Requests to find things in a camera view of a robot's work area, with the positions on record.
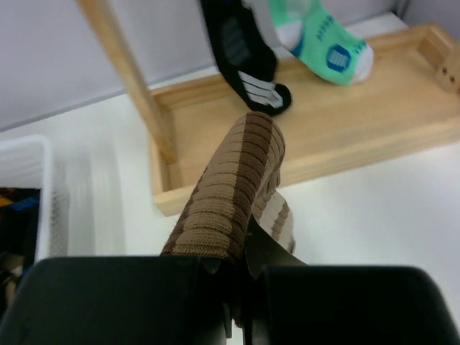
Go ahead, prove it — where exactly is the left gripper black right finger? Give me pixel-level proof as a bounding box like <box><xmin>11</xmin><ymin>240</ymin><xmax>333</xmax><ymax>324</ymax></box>
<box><xmin>244</xmin><ymin>216</ymin><xmax>305</xmax><ymax>280</ymax></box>

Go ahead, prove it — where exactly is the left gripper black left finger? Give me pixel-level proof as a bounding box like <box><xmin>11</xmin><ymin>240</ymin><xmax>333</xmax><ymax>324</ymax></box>
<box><xmin>200</xmin><ymin>257</ymin><xmax>221</xmax><ymax>274</ymax></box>

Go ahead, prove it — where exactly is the brown striped sock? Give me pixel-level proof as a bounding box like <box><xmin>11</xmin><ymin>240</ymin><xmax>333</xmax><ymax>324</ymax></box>
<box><xmin>161</xmin><ymin>112</ymin><xmax>295</xmax><ymax>263</ymax></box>

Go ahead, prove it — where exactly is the mint green sock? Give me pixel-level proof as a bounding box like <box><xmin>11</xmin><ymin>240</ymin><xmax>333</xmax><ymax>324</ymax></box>
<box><xmin>268</xmin><ymin>1</ymin><xmax>374</xmax><ymax>86</ymax></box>

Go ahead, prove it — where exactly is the red yellow black argyle sock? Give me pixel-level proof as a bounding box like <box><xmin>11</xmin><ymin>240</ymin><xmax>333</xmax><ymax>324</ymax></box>
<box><xmin>1</xmin><ymin>188</ymin><xmax>41</xmax><ymax>256</ymax></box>

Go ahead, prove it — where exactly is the black blue sock right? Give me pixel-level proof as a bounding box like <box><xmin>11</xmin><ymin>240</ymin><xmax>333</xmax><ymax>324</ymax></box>
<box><xmin>199</xmin><ymin>0</ymin><xmax>292</xmax><ymax>116</ymax></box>

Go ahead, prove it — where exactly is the white plastic laundry basket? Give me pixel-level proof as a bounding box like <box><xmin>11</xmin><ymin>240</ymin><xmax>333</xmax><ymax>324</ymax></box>
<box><xmin>0</xmin><ymin>134</ymin><xmax>71</xmax><ymax>258</ymax></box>

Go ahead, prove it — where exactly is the wooden hanger rack frame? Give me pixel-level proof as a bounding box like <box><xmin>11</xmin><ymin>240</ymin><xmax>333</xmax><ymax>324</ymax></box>
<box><xmin>79</xmin><ymin>1</ymin><xmax>459</xmax><ymax>216</ymax></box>

